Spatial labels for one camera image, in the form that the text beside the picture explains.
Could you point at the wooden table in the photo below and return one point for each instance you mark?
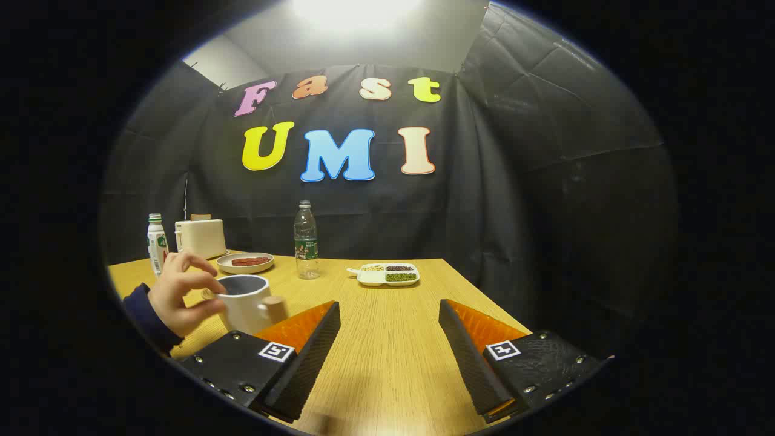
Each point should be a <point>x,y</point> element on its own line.
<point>387,339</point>

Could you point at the red meat patty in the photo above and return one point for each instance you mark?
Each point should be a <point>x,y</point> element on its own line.
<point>261,260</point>
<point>241,262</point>

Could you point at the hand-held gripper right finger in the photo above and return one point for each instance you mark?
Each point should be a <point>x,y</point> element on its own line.
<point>469,357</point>

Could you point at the ceiling light panel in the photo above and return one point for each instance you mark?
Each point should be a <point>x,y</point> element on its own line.
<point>354,11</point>

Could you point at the clear plastic water bottle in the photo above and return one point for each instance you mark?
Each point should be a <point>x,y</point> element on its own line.
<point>306,242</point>

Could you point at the cream toaster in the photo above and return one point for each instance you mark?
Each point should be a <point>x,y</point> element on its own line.
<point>201,238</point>

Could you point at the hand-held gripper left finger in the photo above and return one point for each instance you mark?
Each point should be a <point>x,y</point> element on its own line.
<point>312,357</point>

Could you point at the beige round plate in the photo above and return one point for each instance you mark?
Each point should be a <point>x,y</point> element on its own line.
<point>245,269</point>

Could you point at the black backdrop cloth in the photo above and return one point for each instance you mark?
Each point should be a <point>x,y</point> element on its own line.
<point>514,212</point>

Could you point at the white divided snack tray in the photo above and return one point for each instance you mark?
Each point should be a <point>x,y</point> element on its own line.
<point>369,278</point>

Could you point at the white juice bottle green label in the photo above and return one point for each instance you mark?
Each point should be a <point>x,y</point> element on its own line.
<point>157,245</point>

